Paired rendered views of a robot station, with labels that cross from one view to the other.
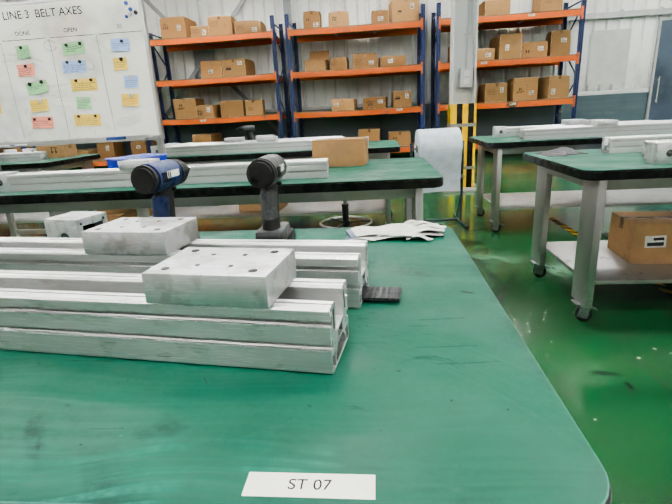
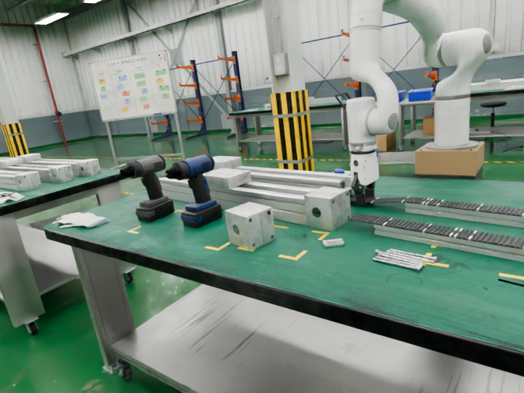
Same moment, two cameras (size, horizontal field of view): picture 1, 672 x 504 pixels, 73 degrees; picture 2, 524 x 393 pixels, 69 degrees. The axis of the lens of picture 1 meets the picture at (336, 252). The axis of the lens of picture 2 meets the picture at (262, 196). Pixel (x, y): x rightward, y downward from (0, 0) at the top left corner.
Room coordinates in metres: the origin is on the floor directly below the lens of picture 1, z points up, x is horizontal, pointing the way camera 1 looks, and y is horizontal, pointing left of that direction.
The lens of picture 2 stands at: (1.88, 1.18, 1.19)
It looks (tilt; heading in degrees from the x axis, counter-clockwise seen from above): 16 degrees down; 212
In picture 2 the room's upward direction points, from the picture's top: 7 degrees counter-clockwise
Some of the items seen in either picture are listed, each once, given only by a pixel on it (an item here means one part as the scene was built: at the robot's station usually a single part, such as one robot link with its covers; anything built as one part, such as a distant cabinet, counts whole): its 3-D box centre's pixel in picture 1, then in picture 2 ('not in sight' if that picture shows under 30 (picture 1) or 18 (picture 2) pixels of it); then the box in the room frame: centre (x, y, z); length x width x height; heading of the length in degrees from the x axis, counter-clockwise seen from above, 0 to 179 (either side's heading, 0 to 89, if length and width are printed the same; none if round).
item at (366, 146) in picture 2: not in sight; (362, 146); (0.72, 0.84, 0.97); 0.09 x 0.08 x 0.03; 167
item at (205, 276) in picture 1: (225, 284); (221, 166); (0.55, 0.15, 0.87); 0.16 x 0.11 x 0.07; 77
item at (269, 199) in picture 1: (274, 204); (144, 190); (0.99, 0.13, 0.89); 0.20 x 0.08 x 0.22; 175
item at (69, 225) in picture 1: (75, 235); (253, 224); (1.06, 0.62, 0.83); 0.11 x 0.10 x 0.10; 160
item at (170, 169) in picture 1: (173, 209); (191, 192); (1.00, 0.36, 0.89); 0.20 x 0.08 x 0.22; 169
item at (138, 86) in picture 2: not in sight; (139, 115); (-2.78, -4.03, 0.97); 1.51 x 0.50 x 1.95; 104
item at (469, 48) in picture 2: not in sight; (462, 65); (0.24, 1.08, 1.17); 0.19 x 0.12 x 0.24; 67
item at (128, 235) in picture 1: (144, 242); (225, 181); (0.80, 0.35, 0.87); 0.16 x 0.11 x 0.07; 77
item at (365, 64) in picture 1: (357, 86); not in sight; (10.40, -0.65, 1.59); 2.83 x 0.98 x 3.17; 84
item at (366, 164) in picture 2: not in sight; (363, 164); (0.72, 0.84, 0.91); 0.10 x 0.07 x 0.11; 167
